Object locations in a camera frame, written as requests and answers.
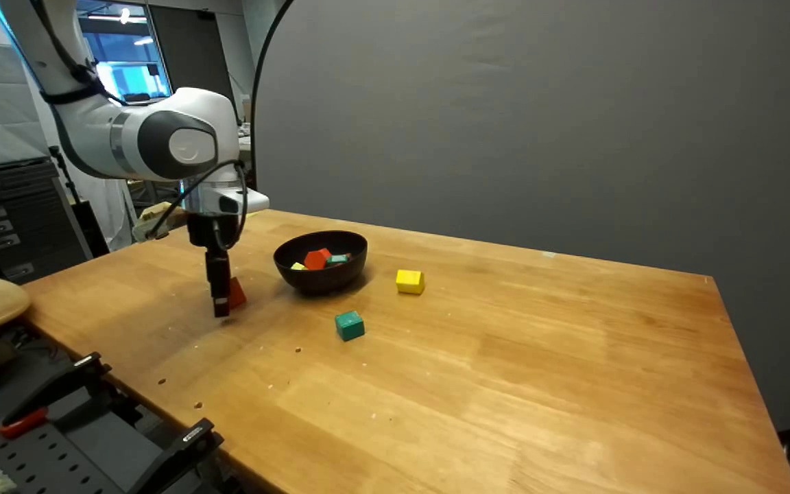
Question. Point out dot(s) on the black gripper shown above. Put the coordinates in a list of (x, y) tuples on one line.
[(215, 230)]

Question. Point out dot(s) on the large red wooden block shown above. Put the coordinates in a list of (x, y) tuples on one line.
[(237, 295)]

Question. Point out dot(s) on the pale yellow-green wooden block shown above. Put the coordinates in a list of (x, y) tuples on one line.
[(300, 267)]

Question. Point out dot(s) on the orange wooden block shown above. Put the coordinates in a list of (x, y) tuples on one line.
[(318, 259)]

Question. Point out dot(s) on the teal wooden block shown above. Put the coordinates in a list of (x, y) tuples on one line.
[(348, 323), (341, 259)]

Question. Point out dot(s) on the yellow wooden block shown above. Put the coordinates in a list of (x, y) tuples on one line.
[(408, 281)]

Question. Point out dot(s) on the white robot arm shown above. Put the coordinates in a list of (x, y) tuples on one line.
[(109, 138)]

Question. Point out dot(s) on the black bowl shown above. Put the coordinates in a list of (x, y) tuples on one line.
[(322, 281)]

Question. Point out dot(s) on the black leaning stand pole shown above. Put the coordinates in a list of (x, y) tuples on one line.
[(89, 229)]

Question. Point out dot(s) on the black equipment case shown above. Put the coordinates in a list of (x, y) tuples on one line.
[(12, 221)]

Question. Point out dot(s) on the black perforated board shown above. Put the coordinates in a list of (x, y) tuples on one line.
[(75, 448)]

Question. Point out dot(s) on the bright blue window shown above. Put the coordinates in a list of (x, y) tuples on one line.
[(130, 54)]

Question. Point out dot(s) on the gray backdrop panel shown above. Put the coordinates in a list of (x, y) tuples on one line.
[(596, 138)]

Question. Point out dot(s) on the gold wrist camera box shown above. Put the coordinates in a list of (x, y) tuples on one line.
[(162, 221)]

